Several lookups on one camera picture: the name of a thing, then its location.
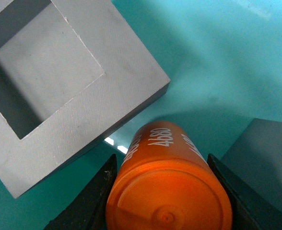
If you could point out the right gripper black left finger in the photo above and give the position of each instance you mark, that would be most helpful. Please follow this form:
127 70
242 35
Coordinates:
87 210

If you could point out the gray block with round hole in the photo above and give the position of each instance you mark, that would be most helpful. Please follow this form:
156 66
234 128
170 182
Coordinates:
256 157

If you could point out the orange cylinder with white numbers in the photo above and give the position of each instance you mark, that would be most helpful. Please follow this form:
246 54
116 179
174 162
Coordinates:
164 183

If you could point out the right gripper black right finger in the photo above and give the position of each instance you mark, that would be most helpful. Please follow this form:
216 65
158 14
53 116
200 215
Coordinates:
250 210

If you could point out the blue plastic box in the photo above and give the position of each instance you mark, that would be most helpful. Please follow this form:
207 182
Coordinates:
224 60

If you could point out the gray block with square hole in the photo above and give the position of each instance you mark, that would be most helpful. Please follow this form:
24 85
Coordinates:
71 73

